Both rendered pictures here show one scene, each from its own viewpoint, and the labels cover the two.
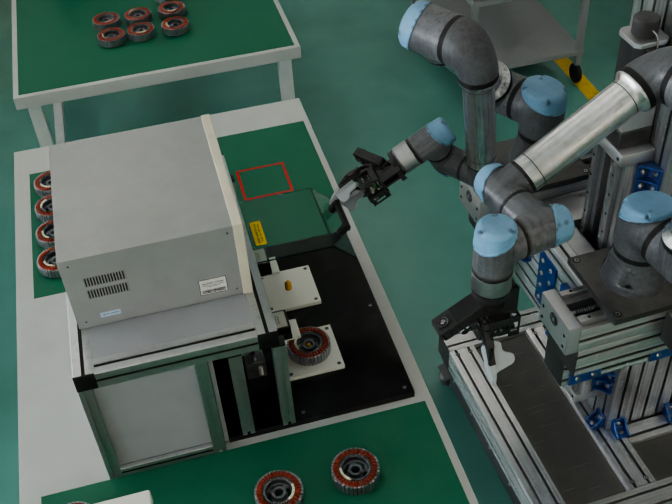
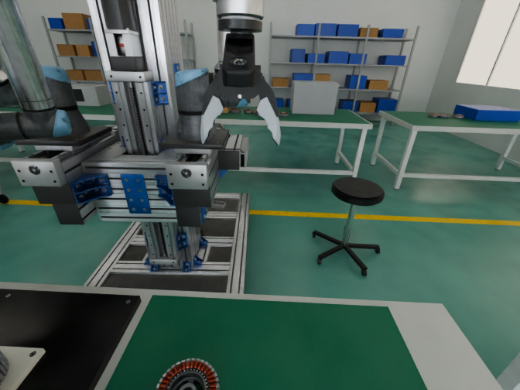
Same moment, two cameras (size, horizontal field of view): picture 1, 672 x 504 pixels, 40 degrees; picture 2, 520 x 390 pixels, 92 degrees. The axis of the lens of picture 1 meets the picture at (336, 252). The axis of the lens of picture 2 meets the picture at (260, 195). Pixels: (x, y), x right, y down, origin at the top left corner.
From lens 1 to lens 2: 168 cm
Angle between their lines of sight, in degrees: 62
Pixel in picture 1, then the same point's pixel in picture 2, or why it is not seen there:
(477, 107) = (11, 19)
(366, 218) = not seen: outside the picture
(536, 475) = not seen: hidden behind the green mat
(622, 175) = (146, 90)
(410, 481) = (227, 339)
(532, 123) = (53, 91)
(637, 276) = not seen: hidden behind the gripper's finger
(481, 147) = (36, 78)
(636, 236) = (202, 87)
